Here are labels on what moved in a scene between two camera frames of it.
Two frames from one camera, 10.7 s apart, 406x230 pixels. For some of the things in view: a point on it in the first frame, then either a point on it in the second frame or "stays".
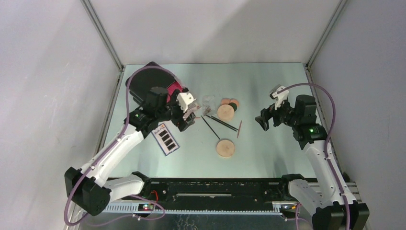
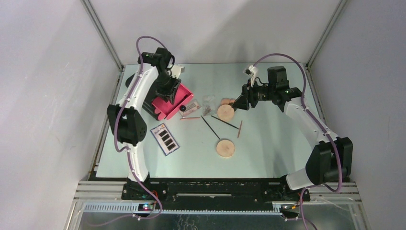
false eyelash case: [192, 108] stays
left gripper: [183, 124] → [170, 92]
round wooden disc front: [225, 148] stays
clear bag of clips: [208, 105] stays
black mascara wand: [224, 122] stays
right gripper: [266, 114] → [242, 102]
